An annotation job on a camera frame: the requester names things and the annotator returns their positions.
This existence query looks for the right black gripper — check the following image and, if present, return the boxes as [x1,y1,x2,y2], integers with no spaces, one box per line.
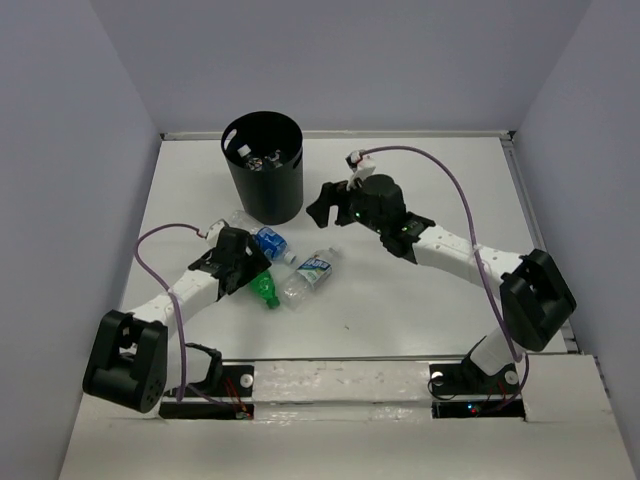
[306,171,386,234]

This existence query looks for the clear bottle blue label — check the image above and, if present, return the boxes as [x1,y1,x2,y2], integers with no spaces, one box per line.
[228,210,297,265]

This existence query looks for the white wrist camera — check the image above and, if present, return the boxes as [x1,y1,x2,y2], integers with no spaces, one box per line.
[196,219,228,247]
[346,150,376,190]

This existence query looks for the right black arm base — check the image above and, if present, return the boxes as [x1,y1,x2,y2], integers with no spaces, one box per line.
[427,363,526,420]

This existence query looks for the black cylindrical waste bin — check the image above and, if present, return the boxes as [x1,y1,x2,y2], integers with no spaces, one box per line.
[221,111,304,225]

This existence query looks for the clear bottle without label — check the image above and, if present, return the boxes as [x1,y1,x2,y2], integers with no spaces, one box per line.
[237,145,264,171]

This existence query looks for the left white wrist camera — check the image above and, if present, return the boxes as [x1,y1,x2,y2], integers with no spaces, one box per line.
[196,219,228,247]

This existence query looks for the green plastic bottle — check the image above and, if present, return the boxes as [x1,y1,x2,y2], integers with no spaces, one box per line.
[249,270,280,309]

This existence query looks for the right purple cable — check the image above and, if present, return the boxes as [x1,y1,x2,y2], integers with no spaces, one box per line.
[359,145,531,414]

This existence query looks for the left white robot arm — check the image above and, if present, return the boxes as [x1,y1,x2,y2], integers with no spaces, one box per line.
[82,221,271,413]

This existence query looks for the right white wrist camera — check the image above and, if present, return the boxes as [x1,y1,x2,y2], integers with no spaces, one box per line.
[346,150,376,190]

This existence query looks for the clear bottle white green label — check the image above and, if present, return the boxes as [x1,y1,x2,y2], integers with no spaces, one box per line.
[279,246,343,310]

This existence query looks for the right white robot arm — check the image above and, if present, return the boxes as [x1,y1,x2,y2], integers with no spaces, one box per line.
[306,174,577,395]

